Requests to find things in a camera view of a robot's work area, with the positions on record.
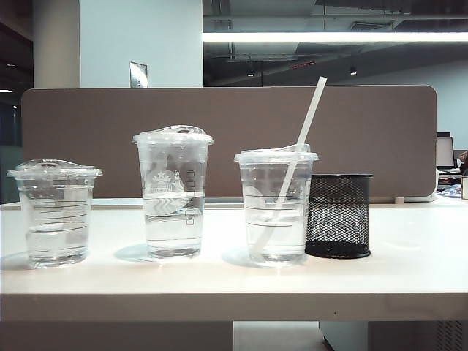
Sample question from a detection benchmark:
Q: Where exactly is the large clear plastic cup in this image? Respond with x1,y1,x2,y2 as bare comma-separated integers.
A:
132,125,215,260

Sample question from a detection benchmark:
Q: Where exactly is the small clear plastic cup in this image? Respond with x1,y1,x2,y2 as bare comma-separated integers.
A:
7,159,104,270

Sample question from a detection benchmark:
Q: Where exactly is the white paper straw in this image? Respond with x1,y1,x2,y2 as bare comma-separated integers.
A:
249,76,328,265

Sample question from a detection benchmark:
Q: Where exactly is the brown fabric desk divider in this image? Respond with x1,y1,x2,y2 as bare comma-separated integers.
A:
20,85,439,200

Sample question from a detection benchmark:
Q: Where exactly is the silver wall sign plate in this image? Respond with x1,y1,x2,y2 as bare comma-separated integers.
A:
129,61,148,89

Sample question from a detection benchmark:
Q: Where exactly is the black mesh pen holder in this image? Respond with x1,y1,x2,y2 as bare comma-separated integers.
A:
304,173,374,259

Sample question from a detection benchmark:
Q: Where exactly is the white round pillar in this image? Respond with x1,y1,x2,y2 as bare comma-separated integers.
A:
32,0,81,89

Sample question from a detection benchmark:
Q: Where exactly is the medium clear plastic cup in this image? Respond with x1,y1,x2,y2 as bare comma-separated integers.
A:
233,143,320,268

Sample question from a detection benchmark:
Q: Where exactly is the white computer monitor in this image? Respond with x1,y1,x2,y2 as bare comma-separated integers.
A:
436,132,457,172

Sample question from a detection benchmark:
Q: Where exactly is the long ceiling light strip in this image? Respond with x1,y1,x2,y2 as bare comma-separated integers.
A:
202,31,468,44

